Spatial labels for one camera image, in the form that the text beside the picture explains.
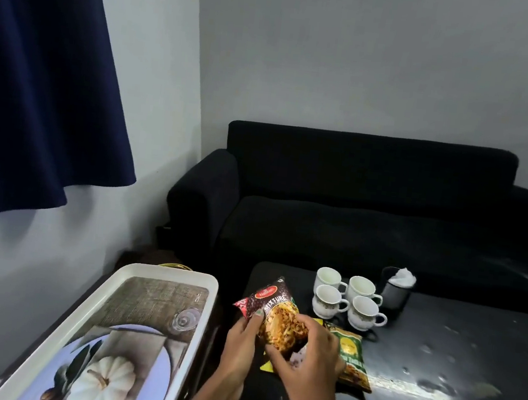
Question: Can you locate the person's right hand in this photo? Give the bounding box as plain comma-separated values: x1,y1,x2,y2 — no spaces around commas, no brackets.
259,310,354,400

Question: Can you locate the person's left hand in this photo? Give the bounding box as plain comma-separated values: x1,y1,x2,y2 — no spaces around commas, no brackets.
212,304,267,400

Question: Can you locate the yellow soya chunks packet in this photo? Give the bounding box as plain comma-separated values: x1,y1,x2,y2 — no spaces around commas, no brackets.
258,311,327,380

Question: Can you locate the green snacks packet yellow circle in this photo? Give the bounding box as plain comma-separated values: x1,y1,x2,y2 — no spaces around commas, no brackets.
317,322,380,395

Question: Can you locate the maroon mixture snack packet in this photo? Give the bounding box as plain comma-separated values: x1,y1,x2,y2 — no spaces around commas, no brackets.
227,271,316,357

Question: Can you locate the patterned white cup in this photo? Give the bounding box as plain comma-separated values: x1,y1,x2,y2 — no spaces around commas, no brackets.
310,283,353,322
345,294,391,335

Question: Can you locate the plain white cup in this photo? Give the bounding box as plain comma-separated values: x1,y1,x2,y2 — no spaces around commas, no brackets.
345,274,387,307
313,265,350,298

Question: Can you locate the black mug with tissue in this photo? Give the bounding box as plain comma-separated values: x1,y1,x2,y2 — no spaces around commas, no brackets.
376,265,418,314

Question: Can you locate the stack of white napkins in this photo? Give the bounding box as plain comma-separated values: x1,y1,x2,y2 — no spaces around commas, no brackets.
386,266,418,288

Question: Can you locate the dark brown glossy side table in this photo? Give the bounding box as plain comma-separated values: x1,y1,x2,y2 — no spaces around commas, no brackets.
0,243,231,400

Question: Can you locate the black table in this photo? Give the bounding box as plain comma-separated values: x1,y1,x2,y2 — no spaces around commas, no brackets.
222,257,528,400

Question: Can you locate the white tray with printed base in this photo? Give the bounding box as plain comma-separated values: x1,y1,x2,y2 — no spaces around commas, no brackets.
0,247,221,400

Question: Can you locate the black fabric sofa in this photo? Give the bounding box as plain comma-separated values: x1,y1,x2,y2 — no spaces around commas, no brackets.
158,111,528,316

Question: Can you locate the navy blue curtain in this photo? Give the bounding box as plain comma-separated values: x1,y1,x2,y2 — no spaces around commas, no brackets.
0,0,158,274

